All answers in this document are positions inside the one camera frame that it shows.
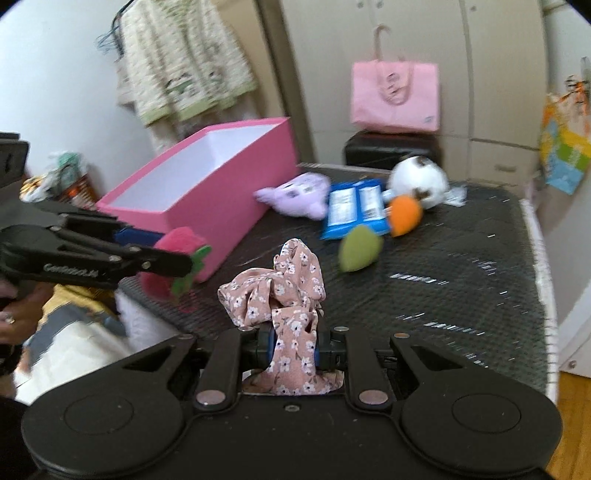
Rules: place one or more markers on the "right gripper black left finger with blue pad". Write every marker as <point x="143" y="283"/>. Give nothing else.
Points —
<point x="234" y="352"/>

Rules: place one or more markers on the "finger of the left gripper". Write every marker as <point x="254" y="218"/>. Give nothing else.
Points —
<point x="106" y="227"/>
<point x="83" y="257"/>

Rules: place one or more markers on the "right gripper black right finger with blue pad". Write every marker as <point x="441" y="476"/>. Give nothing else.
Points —
<point x="348" y="349"/>

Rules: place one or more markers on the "pink strawberry plush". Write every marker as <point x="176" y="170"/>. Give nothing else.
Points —
<point x="179" y="256"/>

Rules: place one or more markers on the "pink floral fabric scrunchie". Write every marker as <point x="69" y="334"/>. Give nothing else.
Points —
<point x="288" y="297"/>

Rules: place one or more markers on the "green makeup sponge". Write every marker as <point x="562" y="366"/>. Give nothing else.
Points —
<point x="359" y="249"/>

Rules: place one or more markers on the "blue wet wipes packet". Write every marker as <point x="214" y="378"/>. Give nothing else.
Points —
<point x="353" y="204"/>

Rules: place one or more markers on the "orange makeup sponge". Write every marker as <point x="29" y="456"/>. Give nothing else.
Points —
<point x="404" y="214"/>

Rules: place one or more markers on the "white panda plush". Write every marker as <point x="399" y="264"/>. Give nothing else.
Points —
<point x="421" y="178"/>

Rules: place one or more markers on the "person's left hand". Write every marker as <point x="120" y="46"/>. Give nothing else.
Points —
<point x="19" y="319"/>

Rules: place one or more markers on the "brown woven basket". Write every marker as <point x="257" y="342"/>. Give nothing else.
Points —
<point x="81" y="194"/>

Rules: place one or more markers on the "blue flower bouquet box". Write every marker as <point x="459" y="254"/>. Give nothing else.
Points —
<point x="42" y="187"/>

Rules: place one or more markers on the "pink cardboard box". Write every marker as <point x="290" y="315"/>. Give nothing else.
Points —
<point x="206" y="182"/>

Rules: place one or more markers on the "cream fluffy pajama trousers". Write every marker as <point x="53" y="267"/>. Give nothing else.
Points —
<point x="167" y="132"/>

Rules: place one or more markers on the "black textured mat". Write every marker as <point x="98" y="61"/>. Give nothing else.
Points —
<point x="464" y="280"/>

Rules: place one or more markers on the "purple plush toy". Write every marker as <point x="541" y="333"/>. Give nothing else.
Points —
<point x="305" y="196"/>

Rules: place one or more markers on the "cream fluffy pajama jacket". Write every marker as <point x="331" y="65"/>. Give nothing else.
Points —
<point x="182" y="60"/>

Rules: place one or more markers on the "blue clothes hangers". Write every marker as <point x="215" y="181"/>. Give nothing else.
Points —
<point x="111" y="42"/>

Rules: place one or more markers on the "black suitcase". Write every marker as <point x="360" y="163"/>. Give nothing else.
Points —
<point x="384" y="151"/>

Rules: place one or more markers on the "pink tote bag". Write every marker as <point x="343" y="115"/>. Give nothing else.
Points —
<point x="395" y="97"/>

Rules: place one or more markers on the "colourful hanging bag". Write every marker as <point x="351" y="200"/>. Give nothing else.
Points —
<point x="565" y="136"/>

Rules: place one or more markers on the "cream wardrobe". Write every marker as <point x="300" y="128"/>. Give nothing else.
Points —
<point x="472" y="73"/>

